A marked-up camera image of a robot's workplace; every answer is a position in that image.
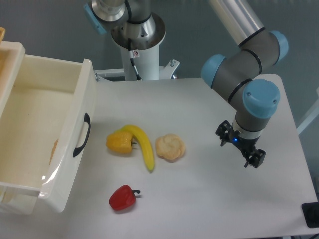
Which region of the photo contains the beige bread roll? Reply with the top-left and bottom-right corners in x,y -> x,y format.
155,133 -> 186,162

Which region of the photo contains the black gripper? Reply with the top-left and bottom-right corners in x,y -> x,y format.
215,120 -> 266,168

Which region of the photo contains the white drawer cabinet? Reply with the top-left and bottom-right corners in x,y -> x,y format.
0,41 -> 37,215

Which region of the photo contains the white table frame bracket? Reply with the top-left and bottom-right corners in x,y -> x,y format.
94,59 -> 180,82

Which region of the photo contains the red bell pepper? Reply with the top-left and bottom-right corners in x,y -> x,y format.
109,185 -> 141,211

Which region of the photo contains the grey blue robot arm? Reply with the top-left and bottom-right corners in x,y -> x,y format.
84,0 -> 289,168

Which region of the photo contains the yellow banana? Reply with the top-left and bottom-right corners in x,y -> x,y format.
115,124 -> 155,173

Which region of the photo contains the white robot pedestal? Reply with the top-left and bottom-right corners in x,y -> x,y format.
111,12 -> 166,81

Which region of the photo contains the black cable on pedestal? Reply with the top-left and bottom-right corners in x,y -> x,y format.
127,37 -> 143,81

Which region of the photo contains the yellow bell pepper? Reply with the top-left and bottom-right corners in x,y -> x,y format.
106,131 -> 137,154

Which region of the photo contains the black device at corner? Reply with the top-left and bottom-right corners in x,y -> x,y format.
302,202 -> 319,228

